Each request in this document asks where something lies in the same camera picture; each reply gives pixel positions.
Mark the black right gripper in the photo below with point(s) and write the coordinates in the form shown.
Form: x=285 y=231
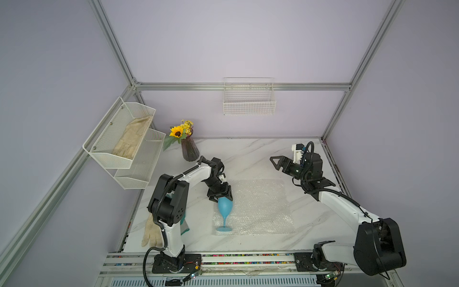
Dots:
x=282 y=161

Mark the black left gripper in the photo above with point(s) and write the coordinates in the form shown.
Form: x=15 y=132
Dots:
x=226 y=191

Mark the blue wine glass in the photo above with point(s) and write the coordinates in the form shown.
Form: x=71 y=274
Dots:
x=225 y=207

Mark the clear bubble wrap sheet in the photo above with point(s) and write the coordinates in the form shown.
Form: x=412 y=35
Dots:
x=260 y=207

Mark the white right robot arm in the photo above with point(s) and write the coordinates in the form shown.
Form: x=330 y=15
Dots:
x=378 y=246

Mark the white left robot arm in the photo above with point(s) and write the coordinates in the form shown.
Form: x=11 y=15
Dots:
x=170 y=197

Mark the green glove on table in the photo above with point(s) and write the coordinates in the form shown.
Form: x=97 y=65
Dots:
x=183 y=225

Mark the dark ribbed vase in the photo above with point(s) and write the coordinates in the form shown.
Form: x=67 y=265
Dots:
x=190 y=151

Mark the yellow sunflower bouquet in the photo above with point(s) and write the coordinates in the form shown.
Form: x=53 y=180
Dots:
x=178 y=133

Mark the beige glove on table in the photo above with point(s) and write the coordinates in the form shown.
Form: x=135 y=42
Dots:
x=152 y=236

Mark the white mesh lower shelf bin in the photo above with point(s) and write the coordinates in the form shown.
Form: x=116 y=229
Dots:
x=144 y=163

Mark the white mesh shelf bin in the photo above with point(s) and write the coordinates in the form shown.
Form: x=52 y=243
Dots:
x=144 y=163
x=122 y=113

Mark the beige glove in bin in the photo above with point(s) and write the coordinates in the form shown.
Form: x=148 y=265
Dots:
x=131 y=139

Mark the white mesh upper shelf bin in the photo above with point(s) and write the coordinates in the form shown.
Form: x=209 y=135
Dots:
x=122 y=113

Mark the white wire wall basket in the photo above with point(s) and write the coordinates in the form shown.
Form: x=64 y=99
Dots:
x=249 y=96

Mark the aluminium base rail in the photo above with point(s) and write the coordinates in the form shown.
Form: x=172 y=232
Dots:
x=237 y=269

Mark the aluminium frame post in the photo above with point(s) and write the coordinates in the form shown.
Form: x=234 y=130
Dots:
x=380 y=33

